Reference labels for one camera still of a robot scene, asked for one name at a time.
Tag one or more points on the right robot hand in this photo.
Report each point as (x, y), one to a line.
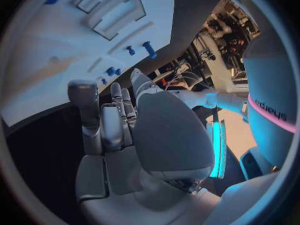
(168, 135)

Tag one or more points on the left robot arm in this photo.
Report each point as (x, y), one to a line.
(211, 99)

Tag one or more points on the white task board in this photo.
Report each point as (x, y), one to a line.
(58, 41)

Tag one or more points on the glowing light bar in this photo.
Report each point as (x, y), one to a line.
(215, 150)

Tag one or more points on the small blue plug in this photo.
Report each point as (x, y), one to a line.
(118, 71)

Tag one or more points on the tiny blue peg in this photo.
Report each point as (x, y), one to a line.
(104, 81)

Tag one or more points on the long blue peg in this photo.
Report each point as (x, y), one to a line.
(149, 49)

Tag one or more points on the short blue peg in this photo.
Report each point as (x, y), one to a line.
(130, 50)

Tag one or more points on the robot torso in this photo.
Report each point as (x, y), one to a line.
(269, 101)

